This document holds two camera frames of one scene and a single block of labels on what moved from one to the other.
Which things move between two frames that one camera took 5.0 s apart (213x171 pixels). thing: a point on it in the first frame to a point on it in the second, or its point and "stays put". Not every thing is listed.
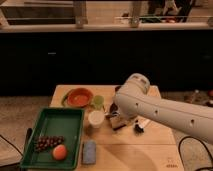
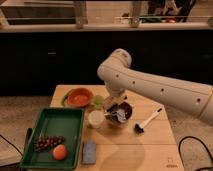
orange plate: (80, 97) stays put
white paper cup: (96, 118) stays put
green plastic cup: (98, 102) stays put
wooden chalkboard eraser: (117, 122) to (113, 100)
